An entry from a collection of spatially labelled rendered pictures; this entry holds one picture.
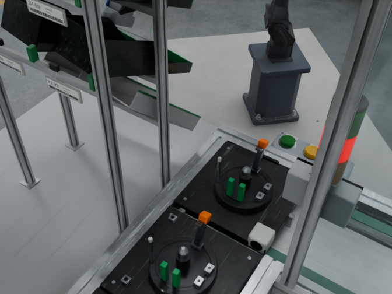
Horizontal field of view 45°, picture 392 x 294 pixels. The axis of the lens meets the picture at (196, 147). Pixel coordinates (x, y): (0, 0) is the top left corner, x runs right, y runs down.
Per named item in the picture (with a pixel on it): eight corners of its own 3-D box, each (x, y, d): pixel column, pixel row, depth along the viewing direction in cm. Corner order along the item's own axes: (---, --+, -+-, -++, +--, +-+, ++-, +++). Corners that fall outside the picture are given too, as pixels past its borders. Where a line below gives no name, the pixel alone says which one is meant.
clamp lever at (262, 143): (253, 164, 114) (262, 137, 110) (260, 168, 113) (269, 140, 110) (247, 170, 111) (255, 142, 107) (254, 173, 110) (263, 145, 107)
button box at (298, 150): (277, 146, 132) (281, 129, 128) (349, 177, 124) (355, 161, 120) (266, 161, 128) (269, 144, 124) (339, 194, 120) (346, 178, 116)
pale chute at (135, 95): (158, 108, 129) (165, 94, 129) (192, 131, 123) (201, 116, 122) (90, 81, 105) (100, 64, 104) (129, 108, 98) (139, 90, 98)
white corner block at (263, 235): (255, 231, 106) (257, 220, 103) (273, 241, 104) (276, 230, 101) (245, 246, 103) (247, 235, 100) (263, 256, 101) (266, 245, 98)
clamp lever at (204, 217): (195, 238, 98) (203, 209, 95) (203, 243, 98) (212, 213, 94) (186, 247, 95) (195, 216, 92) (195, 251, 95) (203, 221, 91)
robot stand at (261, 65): (284, 92, 156) (294, 39, 142) (299, 121, 146) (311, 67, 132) (241, 96, 154) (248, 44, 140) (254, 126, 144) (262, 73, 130)
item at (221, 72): (307, 34, 187) (308, 27, 185) (426, 213, 125) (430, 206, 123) (131, 49, 177) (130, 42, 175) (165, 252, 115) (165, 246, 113)
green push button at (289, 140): (283, 137, 127) (284, 132, 126) (297, 143, 126) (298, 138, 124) (276, 146, 125) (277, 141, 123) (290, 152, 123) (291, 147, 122)
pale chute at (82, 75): (115, 89, 135) (123, 75, 134) (147, 110, 128) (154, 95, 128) (42, 59, 110) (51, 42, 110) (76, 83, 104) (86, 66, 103)
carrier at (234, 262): (169, 210, 109) (168, 174, 100) (261, 261, 100) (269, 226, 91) (100, 290, 95) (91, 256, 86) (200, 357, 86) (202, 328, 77)
